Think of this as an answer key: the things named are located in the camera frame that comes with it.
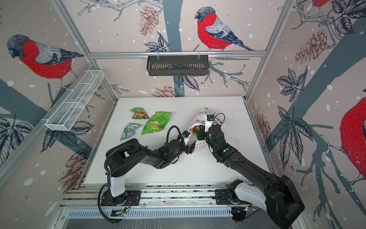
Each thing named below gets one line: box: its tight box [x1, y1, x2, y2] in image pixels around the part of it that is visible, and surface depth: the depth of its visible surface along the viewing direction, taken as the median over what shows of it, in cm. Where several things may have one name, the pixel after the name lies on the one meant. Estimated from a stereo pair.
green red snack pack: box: [130, 107, 150, 120], surface depth 108 cm
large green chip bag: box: [141, 111, 172, 136], surface depth 100 cm
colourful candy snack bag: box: [119, 122, 143, 142], surface depth 97 cm
